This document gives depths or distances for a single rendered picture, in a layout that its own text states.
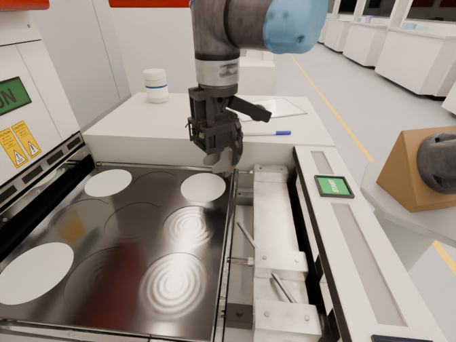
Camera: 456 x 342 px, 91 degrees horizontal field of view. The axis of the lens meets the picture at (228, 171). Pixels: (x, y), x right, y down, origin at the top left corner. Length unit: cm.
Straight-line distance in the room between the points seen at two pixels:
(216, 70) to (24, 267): 43
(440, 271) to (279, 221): 147
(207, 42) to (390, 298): 40
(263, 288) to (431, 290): 142
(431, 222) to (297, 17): 57
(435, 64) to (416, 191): 424
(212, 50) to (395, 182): 56
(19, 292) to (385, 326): 46
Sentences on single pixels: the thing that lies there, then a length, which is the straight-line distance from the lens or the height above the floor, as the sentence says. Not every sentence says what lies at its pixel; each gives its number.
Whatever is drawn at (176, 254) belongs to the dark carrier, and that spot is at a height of 90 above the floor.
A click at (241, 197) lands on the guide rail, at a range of 56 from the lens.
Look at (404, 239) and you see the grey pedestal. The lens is 81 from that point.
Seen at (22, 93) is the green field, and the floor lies 110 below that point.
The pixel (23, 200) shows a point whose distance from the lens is 57.
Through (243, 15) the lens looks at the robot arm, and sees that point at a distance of 34.
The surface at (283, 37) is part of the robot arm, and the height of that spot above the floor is 120.
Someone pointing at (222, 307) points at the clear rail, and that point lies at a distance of 35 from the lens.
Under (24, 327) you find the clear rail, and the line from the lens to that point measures 42.
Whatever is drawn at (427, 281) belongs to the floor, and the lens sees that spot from 177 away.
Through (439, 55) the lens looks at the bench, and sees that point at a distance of 486.
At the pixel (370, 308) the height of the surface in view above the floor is 96.
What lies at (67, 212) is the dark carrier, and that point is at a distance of 55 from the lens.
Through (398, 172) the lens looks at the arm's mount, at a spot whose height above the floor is 89.
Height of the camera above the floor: 122
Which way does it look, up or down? 36 degrees down
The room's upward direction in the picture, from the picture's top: straight up
